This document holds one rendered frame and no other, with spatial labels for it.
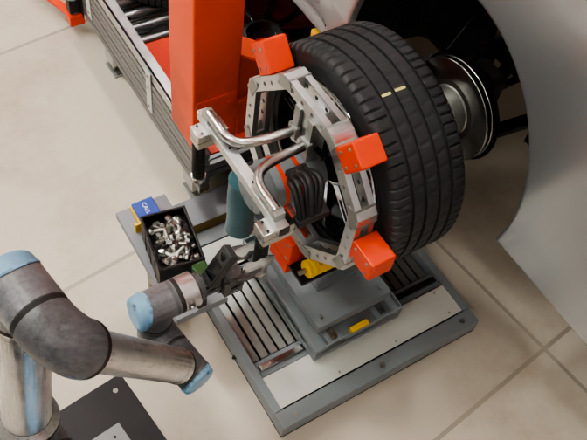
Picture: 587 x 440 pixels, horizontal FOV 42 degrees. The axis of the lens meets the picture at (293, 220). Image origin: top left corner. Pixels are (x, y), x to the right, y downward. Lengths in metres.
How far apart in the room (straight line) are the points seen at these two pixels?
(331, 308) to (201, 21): 1.04
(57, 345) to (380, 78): 0.98
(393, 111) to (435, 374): 1.23
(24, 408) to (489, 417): 1.62
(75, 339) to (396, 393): 1.55
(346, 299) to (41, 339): 1.40
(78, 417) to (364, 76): 1.25
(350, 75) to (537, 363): 1.48
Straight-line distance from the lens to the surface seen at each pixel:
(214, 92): 2.36
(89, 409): 2.33
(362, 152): 1.75
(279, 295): 2.64
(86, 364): 1.43
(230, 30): 2.22
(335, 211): 2.29
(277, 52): 2.00
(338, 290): 2.61
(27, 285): 1.43
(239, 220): 2.28
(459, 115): 2.26
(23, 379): 1.66
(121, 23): 3.15
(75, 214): 3.03
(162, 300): 1.83
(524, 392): 2.88
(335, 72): 1.88
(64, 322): 1.40
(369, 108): 1.82
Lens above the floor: 2.46
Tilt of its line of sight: 55 degrees down
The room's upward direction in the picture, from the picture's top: 11 degrees clockwise
